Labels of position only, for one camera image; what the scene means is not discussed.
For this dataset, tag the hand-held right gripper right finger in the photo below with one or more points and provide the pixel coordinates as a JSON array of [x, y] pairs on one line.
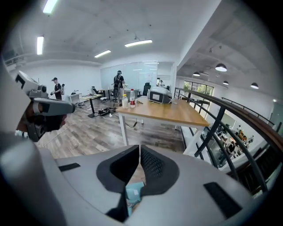
[[194, 187]]

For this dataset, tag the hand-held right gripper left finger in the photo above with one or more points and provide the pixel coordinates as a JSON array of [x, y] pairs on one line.
[[84, 183]]

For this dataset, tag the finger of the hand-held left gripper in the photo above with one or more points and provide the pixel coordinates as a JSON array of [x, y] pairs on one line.
[[57, 108]]

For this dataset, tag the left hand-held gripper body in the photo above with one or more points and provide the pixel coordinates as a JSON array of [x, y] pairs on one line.
[[31, 85]]

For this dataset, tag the person's left forearm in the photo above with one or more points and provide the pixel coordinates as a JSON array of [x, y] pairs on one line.
[[22, 124]]

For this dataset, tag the white side table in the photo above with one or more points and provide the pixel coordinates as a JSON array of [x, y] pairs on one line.
[[74, 94]]

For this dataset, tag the long ceiling light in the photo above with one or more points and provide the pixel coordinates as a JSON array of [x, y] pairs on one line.
[[50, 6], [138, 43], [102, 53], [40, 45]]

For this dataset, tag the black office chair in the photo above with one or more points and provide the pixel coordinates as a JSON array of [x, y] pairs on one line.
[[147, 88], [96, 90]]

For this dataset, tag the yellow-capped clear jar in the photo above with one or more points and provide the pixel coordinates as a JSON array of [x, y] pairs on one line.
[[125, 102]]

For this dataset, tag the clear bottle red label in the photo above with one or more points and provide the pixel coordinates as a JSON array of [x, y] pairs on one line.
[[132, 99]]

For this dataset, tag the large wooden table white legs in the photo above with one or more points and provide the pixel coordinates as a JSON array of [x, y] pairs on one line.
[[163, 112]]

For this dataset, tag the black railing wooden handrail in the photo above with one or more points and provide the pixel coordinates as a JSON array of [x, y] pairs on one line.
[[243, 114]]

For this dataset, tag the white grey device with screen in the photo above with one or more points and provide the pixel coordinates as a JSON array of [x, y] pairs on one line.
[[160, 95]]

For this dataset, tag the black pendant lamp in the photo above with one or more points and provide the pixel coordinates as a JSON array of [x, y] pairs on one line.
[[221, 68], [196, 74], [254, 86], [225, 83]]

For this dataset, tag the yellow table black pedestal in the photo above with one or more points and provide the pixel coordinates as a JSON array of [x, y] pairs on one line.
[[89, 97]]

